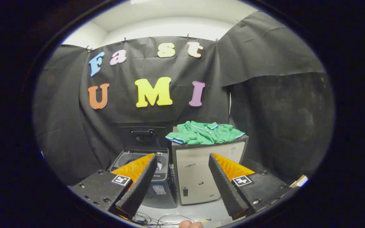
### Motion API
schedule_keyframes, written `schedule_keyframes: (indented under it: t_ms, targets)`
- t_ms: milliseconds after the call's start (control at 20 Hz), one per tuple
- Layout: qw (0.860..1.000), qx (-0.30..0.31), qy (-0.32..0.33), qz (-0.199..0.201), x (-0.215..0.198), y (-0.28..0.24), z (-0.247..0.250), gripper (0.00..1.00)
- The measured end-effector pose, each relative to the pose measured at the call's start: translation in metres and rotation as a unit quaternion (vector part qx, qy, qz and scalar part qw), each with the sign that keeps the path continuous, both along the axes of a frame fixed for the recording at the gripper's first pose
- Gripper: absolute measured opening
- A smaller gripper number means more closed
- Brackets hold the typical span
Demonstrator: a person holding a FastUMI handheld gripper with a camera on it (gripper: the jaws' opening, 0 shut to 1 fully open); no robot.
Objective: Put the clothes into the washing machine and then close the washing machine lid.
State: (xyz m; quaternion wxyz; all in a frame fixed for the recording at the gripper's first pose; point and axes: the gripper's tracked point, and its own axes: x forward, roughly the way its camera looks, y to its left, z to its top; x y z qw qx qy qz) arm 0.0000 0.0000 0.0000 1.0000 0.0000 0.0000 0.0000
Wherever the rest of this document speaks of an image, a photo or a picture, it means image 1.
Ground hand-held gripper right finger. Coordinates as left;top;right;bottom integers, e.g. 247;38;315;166
208;153;294;221

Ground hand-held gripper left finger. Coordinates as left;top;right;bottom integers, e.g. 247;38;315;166
68;153;158;220

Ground grey washing machine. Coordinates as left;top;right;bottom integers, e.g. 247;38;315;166
109;148;177;209

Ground dark washing machine lid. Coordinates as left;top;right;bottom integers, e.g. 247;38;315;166
119;124;168;151

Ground green polo shirt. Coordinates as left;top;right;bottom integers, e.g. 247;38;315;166
165;121;246;145

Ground beige cabinet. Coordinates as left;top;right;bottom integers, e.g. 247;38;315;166
171;126;249;206

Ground small cardboard box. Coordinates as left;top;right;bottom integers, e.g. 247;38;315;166
290;175;309;188

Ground thin black cables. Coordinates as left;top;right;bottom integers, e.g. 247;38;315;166
131;212;196;227

